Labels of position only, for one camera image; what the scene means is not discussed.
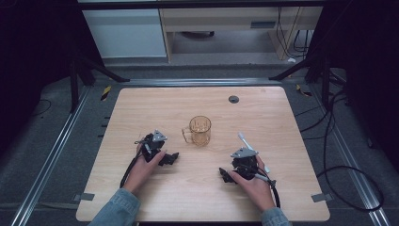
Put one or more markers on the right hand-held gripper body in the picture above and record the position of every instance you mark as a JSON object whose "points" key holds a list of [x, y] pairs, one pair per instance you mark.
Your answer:
{"points": [[244, 163]]}

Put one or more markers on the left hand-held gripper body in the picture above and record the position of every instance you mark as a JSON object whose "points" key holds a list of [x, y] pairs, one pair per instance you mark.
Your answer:
{"points": [[152, 145]]}

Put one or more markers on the white toothbrush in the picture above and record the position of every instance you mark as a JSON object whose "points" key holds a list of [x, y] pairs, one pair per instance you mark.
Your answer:
{"points": [[247, 145]]}

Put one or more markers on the amber glass mug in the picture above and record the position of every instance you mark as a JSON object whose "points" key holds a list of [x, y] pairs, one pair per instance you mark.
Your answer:
{"points": [[200, 133]]}

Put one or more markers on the person's left hand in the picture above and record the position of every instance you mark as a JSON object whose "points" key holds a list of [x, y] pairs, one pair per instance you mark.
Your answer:
{"points": [[141, 172]]}

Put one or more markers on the person's right hand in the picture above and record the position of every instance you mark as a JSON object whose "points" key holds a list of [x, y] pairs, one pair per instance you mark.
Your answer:
{"points": [[255, 191]]}

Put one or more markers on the yellow black tape strip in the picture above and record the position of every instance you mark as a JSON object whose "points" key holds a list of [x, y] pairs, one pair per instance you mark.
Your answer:
{"points": [[303, 91], [106, 93]]}

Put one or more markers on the grey tape piece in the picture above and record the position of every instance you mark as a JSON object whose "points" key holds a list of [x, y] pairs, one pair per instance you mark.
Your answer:
{"points": [[84, 196], [322, 197]]}

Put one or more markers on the black metal stand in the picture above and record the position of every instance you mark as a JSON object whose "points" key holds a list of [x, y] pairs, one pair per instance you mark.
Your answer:
{"points": [[74, 84], [325, 81]]}

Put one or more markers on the white cabinet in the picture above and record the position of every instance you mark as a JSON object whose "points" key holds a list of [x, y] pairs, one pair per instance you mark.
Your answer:
{"points": [[125, 33]]}

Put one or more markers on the black curtain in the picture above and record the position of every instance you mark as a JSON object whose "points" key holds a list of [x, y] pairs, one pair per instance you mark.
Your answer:
{"points": [[370, 69], [34, 62]]}

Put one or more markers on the aluminium floor rail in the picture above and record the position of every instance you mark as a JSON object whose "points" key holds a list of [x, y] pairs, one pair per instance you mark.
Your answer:
{"points": [[50, 157], [351, 163], [200, 82]]}

